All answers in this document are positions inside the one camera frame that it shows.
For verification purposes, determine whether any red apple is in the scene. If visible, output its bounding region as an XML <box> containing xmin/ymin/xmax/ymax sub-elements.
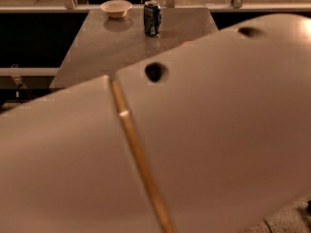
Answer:
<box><xmin>182</xmin><ymin>41</ymin><xmax>193</xmax><ymax>46</ymax></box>

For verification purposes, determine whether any grey drawer cabinet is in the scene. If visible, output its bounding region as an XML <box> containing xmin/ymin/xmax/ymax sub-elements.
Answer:
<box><xmin>52</xmin><ymin>6</ymin><xmax>218</xmax><ymax>89</ymax></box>

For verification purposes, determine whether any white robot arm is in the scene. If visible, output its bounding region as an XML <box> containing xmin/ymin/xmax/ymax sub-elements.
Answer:
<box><xmin>0</xmin><ymin>14</ymin><xmax>311</xmax><ymax>233</ymax></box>

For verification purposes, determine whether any metal railing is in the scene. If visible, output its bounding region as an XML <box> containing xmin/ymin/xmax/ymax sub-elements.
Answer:
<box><xmin>0</xmin><ymin>0</ymin><xmax>311</xmax><ymax>91</ymax></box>

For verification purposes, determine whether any black cable left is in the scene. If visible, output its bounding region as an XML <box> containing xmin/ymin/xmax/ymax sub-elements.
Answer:
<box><xmin>13</xmin><ymin>81</ymin><xmax>33</xmax><ymax>102</ymax></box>

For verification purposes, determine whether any white bowl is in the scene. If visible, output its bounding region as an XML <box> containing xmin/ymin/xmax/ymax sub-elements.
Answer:
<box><xmin>100</xmin><ymin>0</ymin><xmax>132</xmax><ymax>18</ymax></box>

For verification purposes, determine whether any blue soda can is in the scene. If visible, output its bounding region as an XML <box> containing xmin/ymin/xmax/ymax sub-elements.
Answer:
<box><xmin>144</xmin><ymin>0</ymin><xmax>161</xmax><ymax>37</ymax></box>

